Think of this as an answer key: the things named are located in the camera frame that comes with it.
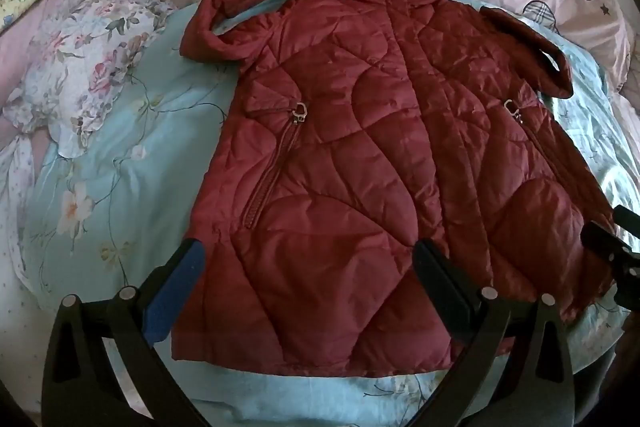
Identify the red quilted puffer coat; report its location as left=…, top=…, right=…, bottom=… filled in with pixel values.
left=171, top=0, right=613, bottom=377

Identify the white floral ruffled pillow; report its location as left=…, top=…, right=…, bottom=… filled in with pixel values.
left=2, top=0, right=176, bottom=158

